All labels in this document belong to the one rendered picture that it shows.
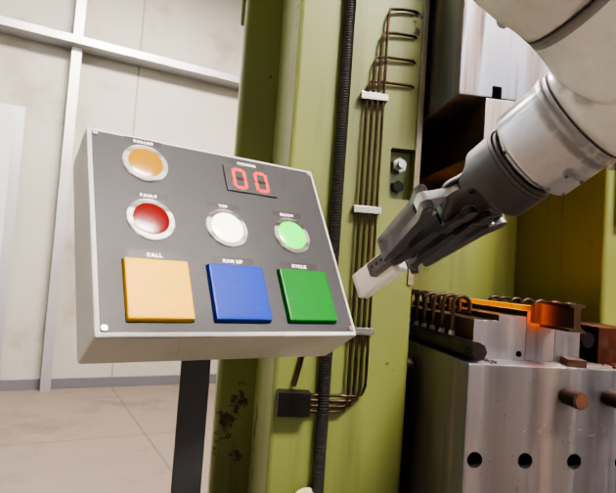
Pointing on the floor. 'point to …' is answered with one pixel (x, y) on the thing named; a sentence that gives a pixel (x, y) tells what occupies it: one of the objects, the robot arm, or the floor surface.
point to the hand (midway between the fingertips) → (378, 272)
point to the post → (191, 426)
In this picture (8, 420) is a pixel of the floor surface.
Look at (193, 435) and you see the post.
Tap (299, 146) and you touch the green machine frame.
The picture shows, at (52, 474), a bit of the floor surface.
